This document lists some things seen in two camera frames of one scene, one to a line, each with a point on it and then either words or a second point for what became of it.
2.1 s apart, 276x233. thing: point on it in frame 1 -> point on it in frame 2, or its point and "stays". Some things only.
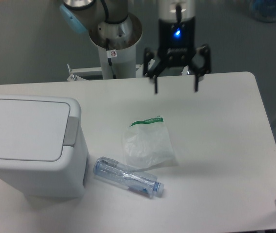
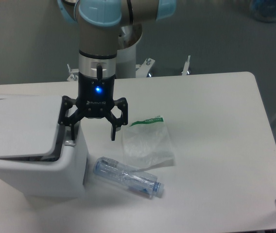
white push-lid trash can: [35, 144] stays
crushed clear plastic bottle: [111, 169] stays
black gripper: [176, 47] -> [96, 98]
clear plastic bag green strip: [147, 144] stays
